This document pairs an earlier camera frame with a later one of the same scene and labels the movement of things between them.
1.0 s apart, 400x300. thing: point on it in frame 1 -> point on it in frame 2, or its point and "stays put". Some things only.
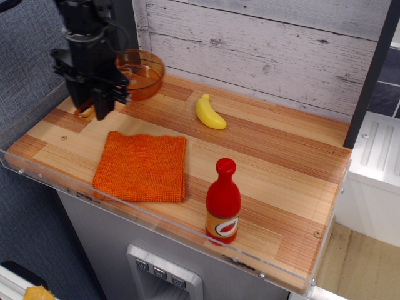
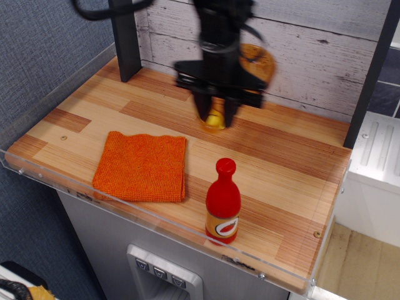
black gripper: [90, 64] -> [220, 74]
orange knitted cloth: [142, 167] stays put
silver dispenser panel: [154, 278] stays put
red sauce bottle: [223, 204] stays put
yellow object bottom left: [38, 293] stays put
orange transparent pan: [144, 70] -> [258, 63]
